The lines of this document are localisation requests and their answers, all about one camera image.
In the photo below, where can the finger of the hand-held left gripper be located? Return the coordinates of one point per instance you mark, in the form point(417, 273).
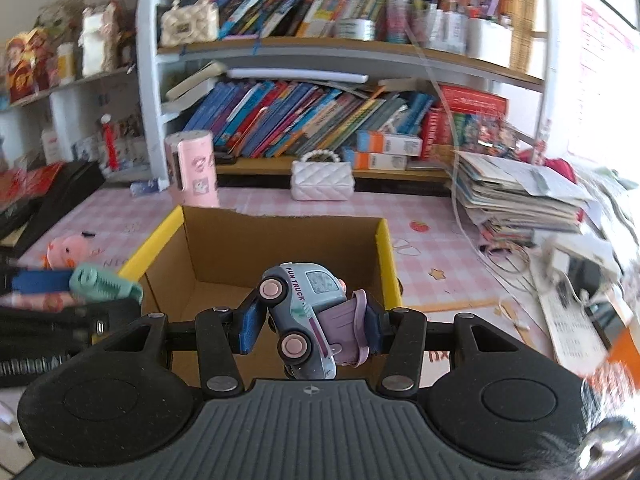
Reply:
point(117, 312)
point(40, 280)

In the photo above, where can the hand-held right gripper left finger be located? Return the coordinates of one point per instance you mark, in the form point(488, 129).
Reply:
point(249, 327)

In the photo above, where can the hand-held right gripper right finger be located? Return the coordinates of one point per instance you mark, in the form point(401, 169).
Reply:
point(373, 332)

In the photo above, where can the pink plush toy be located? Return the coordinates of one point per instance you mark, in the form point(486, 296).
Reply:
point(67, 252)

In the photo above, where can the pale blue toy car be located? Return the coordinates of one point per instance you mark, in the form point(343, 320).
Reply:
point(300, 310)

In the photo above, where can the yellow cardboard box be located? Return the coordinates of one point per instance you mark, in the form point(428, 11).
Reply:
point(280, 245)

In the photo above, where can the black case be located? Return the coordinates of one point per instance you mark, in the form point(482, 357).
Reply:
point(60, 195)

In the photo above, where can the red and white bottle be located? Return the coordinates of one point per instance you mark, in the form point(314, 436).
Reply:
point(108, 145)

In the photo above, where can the white quilted handbag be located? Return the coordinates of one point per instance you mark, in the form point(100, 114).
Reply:
point(322, 182)

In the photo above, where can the pink carton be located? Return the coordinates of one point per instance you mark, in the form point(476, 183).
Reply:
point(195, 170)

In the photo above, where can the orange and white box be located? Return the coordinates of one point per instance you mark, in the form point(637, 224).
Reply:
point(387, 143)
point(380, 161)

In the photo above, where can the white side shelf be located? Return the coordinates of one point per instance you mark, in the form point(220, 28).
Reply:
point(70, 85)

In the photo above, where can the stack of papers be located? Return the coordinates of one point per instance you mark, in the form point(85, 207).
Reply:
point(515, 195)

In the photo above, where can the white keyboard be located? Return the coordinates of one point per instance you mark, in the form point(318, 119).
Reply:
point(572, 325)

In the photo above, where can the red and gold figurine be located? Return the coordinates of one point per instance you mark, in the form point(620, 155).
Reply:
point(25, 67)

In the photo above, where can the row of leaning blue books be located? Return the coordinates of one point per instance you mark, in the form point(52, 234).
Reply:
point(300, 120)

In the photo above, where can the white gift box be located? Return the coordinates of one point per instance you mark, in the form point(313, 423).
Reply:
point(97, 45)

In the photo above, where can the beige book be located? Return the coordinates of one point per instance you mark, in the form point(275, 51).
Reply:
point(197, 82)

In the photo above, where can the red box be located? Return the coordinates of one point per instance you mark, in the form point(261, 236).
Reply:
point(472, 105)

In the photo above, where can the white bookshelf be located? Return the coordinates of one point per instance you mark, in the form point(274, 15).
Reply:
point(310, 52)

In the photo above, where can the cream quilted handbag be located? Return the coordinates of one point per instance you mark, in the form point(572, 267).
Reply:
point(189, 22)

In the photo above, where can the white storage box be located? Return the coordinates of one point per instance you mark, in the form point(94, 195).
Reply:
point(490, 42)

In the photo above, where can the row of tall colourful books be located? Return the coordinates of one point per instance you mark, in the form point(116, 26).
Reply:
point(330, 0)

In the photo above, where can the wall poster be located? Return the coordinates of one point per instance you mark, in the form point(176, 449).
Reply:
point(605, 45)

